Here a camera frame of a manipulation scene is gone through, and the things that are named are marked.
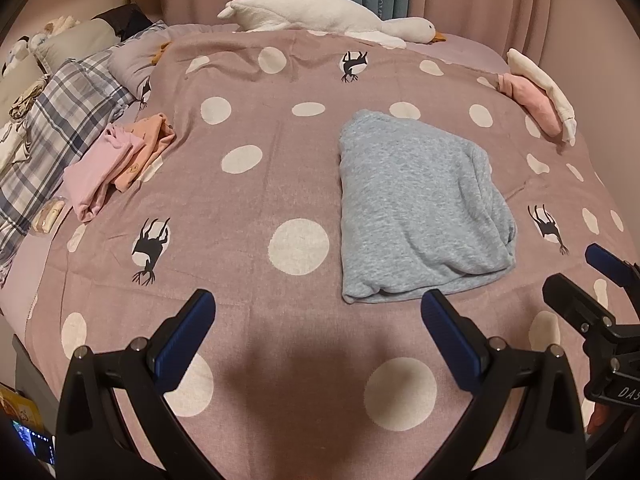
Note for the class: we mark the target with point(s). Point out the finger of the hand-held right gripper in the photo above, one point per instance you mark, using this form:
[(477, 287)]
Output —
[(607, 262), (570, 297)]

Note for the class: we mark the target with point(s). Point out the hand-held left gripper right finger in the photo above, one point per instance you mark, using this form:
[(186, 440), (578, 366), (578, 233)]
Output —
[(450, 350)]

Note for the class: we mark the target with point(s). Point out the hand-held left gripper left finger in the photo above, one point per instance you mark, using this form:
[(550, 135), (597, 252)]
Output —
[(185, 345)]

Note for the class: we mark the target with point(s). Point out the light blue sweatshirt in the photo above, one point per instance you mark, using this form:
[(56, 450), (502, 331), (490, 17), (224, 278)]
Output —
[(415, 200)]

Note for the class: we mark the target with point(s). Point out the light pink folded clothes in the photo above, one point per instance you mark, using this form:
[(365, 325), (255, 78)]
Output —
[(95, 175)]

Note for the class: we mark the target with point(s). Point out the orange folded clothes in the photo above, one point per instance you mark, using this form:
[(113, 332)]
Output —
[(150, 140)]

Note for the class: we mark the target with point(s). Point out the yellow box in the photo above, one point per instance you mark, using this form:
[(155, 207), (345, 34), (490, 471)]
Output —
[(17, 407)]

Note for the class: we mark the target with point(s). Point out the pink folded garment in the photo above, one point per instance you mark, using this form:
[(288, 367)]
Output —
[(532, 100)]

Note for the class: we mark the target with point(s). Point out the black device with lights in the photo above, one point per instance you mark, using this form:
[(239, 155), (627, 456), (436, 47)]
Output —
[(35, 445)]

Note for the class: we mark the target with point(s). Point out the small beige packet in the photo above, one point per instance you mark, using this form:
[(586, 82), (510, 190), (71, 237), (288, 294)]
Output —
[(50, 215)]

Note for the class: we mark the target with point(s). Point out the pink polka-dot blanket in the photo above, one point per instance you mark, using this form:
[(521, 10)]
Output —
[(280, 160)]

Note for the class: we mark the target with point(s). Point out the plaid pillow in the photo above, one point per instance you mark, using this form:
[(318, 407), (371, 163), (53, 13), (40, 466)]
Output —
[(65, 105)]

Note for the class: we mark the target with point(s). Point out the cream printed pillow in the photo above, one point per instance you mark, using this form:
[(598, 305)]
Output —
[(27, 97)]

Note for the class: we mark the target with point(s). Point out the lilac pillow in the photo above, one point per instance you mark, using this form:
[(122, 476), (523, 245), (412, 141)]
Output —
[(130, 55)]

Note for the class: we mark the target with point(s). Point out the grey pillow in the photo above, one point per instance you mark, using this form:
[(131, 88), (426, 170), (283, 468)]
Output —
[(80, 40)]

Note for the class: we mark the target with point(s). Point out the dark cloth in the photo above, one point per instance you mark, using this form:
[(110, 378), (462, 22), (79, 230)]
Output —
[(125, 20)]

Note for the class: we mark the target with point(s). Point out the white and dark plush toy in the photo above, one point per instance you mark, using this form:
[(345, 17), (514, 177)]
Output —
[(15, 55)]

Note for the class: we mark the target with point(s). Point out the small cream plush toy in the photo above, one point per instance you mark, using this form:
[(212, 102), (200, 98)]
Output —
[(60, 24)]

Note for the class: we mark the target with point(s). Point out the white goose plush toy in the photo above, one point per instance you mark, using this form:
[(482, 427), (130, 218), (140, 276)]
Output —
[(310, 12)]

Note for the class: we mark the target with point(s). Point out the grey bed frame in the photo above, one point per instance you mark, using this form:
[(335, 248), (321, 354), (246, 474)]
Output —
[(35, 380)]

